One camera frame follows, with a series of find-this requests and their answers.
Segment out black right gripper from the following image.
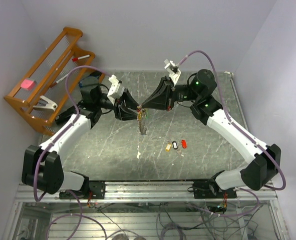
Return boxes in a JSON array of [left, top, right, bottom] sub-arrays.
[[141, 75, 200, 112]]

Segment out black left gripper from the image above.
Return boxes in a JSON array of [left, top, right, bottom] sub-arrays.
[[96, 88, 145, 122]]

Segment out orange key tag with key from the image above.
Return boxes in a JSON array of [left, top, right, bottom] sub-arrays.
[[137, 110, 142, 120]]

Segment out yellow handled chain keyring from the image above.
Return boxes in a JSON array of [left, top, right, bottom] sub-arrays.
[[137, 105, 147, 135]]

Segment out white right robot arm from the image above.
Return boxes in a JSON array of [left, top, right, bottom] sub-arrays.
[[141, 69, 281, 198]]

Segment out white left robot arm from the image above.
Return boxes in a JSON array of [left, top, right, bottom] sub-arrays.
[[22, 75, 138, 199]]

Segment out yellow key tag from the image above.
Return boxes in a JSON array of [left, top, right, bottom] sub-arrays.
[[165, 142, 172, 152]]

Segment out blue stapler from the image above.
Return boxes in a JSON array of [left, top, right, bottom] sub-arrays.
[[78, 71, 102, 89]]

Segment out black key tag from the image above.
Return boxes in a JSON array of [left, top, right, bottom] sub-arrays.
[[172, 141, 178, 150]]

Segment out red key tag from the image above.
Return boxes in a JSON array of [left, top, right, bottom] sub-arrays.
[[181, 139, 187, 149]]

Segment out bare metal key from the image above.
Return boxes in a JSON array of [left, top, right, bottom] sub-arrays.
[[176, 149, 184, 157]]

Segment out black stapler on rack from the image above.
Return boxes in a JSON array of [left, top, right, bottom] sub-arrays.
[[55, 106, 76, 125]]

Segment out white marker pen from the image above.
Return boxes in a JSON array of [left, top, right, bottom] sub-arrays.
[[50, 74, 68, 88]]

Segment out red capped marker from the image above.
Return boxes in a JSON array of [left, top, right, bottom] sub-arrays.
[[72, 54, 90, 62]]

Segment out white binder clip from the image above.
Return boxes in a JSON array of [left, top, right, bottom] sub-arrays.
[[33, 95, 58, 112]]

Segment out wooden tiered rack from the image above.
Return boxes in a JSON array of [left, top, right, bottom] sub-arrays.
[[4, 26, 95, 136]]

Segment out pink eraser block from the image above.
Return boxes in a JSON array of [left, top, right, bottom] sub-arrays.
[[20, 78, 37, 91]]

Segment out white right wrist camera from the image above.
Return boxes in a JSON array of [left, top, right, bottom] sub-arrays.
[[164, 59, 181, 87]]

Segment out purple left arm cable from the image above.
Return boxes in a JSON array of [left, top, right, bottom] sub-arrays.
[[33, 65, 113, 240]]

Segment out aluminium mounting rail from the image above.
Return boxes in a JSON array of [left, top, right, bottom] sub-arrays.
[[13, 180, 278, 202]]

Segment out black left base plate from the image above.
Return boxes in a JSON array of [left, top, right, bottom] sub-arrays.
[[89, 180, 106, 200]]

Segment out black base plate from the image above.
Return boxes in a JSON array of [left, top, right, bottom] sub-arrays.
[[89, 180, 106, 200], [187, 179, 237, 199]]

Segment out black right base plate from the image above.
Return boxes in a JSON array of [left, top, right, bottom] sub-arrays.
[[187, 179, 237, 199]]

